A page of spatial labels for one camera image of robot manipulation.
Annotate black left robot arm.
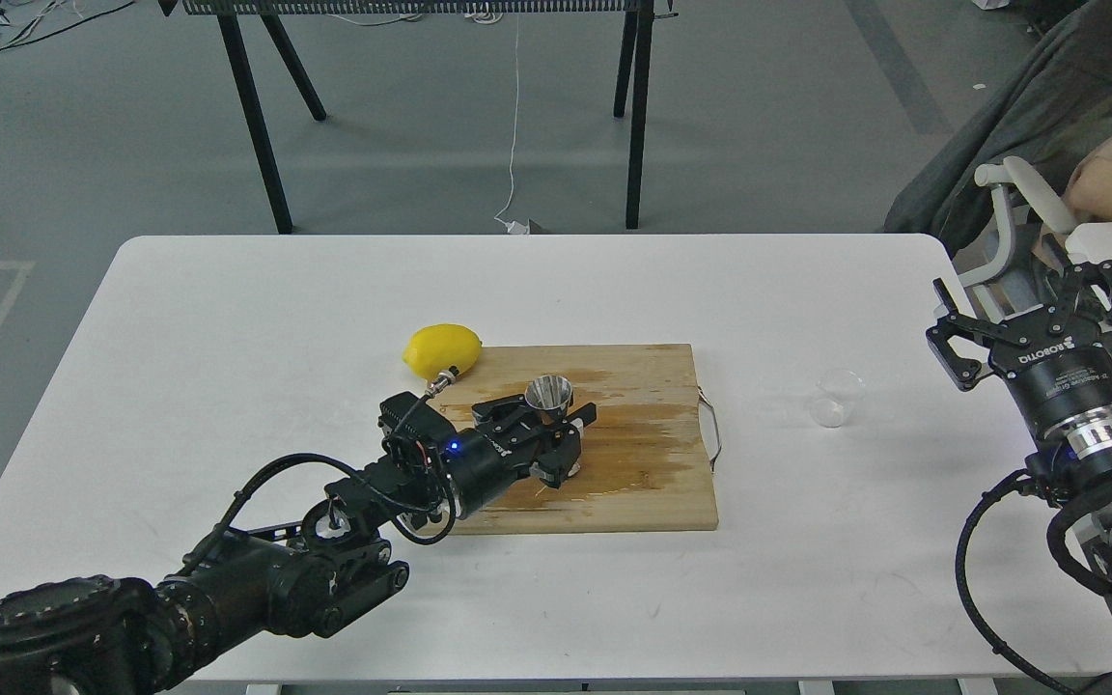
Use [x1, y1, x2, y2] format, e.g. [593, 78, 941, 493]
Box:
[0, 364, 598, 694]

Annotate black trestle table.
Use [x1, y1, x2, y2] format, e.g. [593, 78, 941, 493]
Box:
[158, 1, 677, 235]

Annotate wooden cutting board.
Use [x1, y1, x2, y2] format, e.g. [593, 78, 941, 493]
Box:
[433, 344, 718, 536]

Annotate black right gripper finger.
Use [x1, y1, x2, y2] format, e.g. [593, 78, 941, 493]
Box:
[926, 277, 1035, 393]
[1046, 236, 1112, 342]

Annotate clear plastic measuring cup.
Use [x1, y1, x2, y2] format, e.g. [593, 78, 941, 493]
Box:
[806, 368, 866, 430]

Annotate white power cable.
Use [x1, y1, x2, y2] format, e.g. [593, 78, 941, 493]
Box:
[492, 0, 532, 236]

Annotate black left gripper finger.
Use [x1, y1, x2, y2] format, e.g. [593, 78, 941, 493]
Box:
[471, 396, 542, 431]
[528, 403, 598, 488]

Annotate yellow lemon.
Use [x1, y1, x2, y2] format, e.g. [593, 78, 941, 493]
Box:
[403, 322, 483, 383]

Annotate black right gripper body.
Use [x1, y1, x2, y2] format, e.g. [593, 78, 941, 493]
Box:
[987, 307, 1112, 441]

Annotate grey office chair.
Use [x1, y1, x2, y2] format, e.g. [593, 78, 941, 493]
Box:
[882, 0, 1112, 320]

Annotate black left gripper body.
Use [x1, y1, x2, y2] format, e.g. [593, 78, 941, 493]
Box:
[440, 415, 553, 520]

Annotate steel double jigger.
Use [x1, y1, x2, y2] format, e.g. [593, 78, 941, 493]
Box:
[524, 375, 573, 424]

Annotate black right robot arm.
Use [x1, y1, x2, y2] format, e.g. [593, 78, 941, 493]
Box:
[926, 254, 1112, 694]

